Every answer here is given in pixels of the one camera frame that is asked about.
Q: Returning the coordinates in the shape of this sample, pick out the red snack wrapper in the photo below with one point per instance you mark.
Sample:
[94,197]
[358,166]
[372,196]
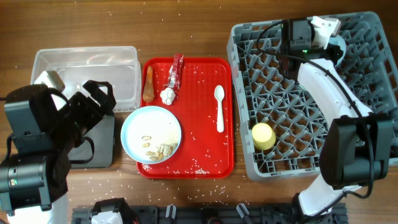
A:
[175,72]

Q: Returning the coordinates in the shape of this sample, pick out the red plastic tray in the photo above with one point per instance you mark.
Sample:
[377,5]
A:
[204,153]

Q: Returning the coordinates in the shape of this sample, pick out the crumpled white tissue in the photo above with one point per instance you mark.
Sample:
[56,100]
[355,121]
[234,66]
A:
[167,96]

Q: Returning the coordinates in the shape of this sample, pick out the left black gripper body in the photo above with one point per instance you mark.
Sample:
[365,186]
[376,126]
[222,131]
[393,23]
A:
[79,117]

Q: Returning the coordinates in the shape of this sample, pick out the rice and peanuts leftovers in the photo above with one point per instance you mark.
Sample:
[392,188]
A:
[158,148]

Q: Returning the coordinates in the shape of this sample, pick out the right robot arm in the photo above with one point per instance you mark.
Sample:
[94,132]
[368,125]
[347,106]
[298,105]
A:
[356,150]

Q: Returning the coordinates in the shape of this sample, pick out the light blue plate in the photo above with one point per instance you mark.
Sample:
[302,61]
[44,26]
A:
[152,121]

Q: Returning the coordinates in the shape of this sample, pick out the grey dishwasher rack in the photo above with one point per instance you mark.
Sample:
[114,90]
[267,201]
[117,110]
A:
[265,96]

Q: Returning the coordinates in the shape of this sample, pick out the clear plastic bin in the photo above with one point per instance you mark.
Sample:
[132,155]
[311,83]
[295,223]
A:
[117,65]

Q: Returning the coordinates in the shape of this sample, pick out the white plastic spoon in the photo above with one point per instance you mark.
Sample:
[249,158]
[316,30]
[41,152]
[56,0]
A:
[219,96]

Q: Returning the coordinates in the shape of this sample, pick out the brown chicken bone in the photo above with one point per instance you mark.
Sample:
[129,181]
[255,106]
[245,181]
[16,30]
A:
[148,93]

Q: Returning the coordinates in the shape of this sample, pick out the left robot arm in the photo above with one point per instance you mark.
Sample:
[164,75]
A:
[46,126]

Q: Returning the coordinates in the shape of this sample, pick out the black plastic bin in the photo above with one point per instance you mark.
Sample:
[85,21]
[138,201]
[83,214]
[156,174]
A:
[103,137]

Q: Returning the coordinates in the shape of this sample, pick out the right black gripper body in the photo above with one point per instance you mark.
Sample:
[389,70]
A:
[288,58]

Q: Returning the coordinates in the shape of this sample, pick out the light green bowl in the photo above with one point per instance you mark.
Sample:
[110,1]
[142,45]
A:
[338,40]

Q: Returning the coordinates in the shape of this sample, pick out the yellow plastic cup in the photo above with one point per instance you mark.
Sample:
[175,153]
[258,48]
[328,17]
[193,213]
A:
[263,136]

